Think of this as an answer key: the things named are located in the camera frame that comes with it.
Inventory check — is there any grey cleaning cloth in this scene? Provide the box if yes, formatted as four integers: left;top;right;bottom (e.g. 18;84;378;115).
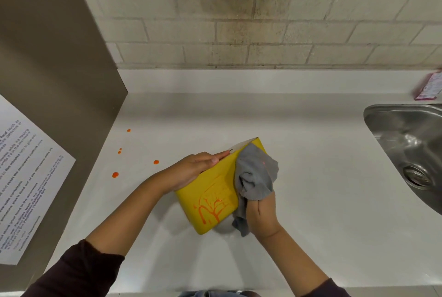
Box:
231;144;279;238

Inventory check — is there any steel sink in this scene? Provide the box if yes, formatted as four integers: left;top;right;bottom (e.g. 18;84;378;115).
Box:
363;103;442;216

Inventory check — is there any brown cabinet side panel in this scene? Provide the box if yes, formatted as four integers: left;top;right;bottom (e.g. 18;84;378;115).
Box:
0;0;129;292

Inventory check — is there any person's left hand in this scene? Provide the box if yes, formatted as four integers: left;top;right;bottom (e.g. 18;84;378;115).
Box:
157;150;231;196

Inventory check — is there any person's right forearm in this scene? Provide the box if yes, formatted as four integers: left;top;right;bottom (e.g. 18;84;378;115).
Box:
255;226;351;297

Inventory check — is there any white and purple safety poster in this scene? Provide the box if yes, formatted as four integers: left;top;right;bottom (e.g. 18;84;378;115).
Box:
0;94;76;266

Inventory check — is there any person's right hand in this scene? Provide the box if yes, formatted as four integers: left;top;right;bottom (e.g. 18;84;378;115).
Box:
245;189;282;238

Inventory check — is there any yellow box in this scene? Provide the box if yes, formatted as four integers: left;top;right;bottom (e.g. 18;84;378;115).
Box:
174;137;268;236

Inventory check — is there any pink sachet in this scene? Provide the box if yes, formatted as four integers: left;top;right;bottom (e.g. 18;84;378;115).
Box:
413;71;442;102

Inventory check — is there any person's left forearm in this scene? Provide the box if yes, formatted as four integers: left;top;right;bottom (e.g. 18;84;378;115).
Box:
22;177;177;297

